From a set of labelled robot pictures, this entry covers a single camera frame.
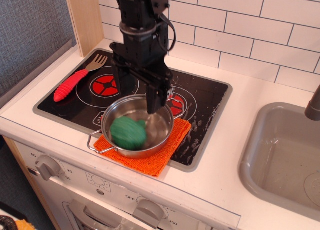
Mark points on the toy fork red handle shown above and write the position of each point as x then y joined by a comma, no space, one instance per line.
71,82

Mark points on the black toy stovetop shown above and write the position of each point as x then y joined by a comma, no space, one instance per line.
201,100

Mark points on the grey oven door handle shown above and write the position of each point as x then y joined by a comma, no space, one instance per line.
94,217

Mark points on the orange object bottom corner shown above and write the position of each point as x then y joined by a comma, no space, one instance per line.
24,225

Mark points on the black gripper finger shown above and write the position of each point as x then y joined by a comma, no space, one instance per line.
124,80
156,97

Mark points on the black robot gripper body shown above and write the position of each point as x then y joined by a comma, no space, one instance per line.
144,56

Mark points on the grey faucet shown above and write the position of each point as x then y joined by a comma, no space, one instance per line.
312,110

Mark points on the green toy broccoli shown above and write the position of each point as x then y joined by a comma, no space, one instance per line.
129,134

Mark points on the orange knitted cloth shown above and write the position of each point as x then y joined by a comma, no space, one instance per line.
154,165

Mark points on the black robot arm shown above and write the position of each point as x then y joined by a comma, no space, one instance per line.
145,31

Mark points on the grey plastic sink basin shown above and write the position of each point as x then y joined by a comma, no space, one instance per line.
281,160

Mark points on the grey timer knob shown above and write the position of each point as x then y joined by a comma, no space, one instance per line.
47,167

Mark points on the grey oven temperature knob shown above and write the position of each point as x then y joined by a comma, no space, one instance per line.
149,213

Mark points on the stainless steel pot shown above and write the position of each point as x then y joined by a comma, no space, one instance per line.
159,125

